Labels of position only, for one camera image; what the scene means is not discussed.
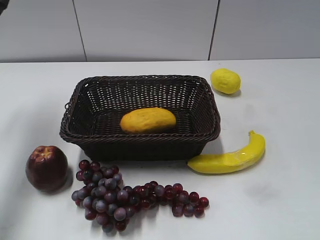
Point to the yellow orange mango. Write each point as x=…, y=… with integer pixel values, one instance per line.
x=150, y=120

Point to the dark brown wicker basket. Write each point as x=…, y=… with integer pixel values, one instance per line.
x=93, y=114

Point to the yellow lemon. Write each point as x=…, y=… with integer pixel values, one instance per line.
x=225, y=81

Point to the purple red grape bunch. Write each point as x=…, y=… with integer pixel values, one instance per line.
x=106, y=200

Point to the yellow banana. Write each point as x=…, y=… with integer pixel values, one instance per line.
x=231, y=162

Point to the dark red apple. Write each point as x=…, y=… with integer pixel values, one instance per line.
x=46, y=168

